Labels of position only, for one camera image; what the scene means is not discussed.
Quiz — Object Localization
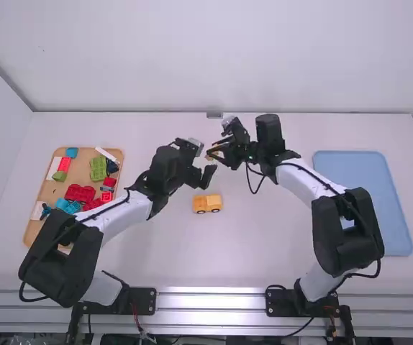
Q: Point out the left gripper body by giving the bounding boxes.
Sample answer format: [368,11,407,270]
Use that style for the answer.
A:
[175,137,204,190]

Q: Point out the silver rails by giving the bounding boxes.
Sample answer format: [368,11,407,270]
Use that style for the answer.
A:
[0,286,413,334]

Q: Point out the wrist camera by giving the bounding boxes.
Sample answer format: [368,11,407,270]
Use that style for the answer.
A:
[220,114,240,137]
[187,137,206,157]

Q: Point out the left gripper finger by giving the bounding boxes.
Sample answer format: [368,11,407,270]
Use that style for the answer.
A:
[196,164,219,190]

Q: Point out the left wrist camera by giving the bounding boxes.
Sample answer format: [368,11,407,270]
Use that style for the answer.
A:
[187,137,206,157]

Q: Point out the tan tray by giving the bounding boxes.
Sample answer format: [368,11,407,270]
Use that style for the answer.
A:
[22,145,125,249]

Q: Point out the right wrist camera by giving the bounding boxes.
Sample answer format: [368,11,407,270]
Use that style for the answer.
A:
[220,114,240,137]

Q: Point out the blue mat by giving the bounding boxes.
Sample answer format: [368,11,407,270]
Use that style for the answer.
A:
[312,149,413,258]

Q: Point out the blue brick with black propeller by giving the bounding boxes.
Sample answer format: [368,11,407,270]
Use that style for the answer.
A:
[37,203,54,221]

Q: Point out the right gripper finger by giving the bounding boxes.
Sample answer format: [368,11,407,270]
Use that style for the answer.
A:
[211,135,235,150]
[206,146,240,171]

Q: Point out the yellow toy car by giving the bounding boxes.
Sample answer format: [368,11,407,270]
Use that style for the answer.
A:
[191,193,225,216]

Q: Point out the black cable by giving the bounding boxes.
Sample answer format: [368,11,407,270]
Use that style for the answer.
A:
[18,278,49,303]
[348,257,383,280]
[243,160,269,196]

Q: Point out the white toy brick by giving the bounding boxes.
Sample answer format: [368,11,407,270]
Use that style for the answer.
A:
[45,157,63,181]
[94,144,122,165]

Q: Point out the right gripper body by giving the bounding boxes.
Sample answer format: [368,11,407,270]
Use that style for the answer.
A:
[227,119,262,170]

